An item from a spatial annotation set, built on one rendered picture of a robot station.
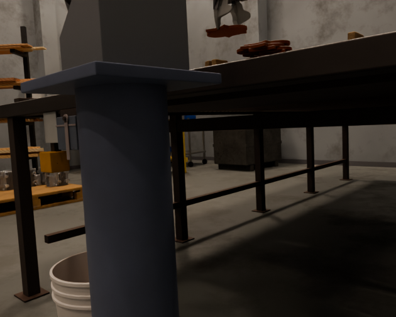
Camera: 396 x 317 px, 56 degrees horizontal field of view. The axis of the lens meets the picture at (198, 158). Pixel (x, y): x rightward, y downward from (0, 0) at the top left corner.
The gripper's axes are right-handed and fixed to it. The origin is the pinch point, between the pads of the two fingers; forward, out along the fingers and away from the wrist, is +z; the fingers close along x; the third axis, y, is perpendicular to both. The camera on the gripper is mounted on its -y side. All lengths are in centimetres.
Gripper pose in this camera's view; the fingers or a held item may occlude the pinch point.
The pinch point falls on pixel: (226, 29)
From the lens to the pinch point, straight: 121.2
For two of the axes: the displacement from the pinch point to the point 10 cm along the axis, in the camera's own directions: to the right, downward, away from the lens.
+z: 0.1, 9.9, 1.2
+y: 7.5, 0.7, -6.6
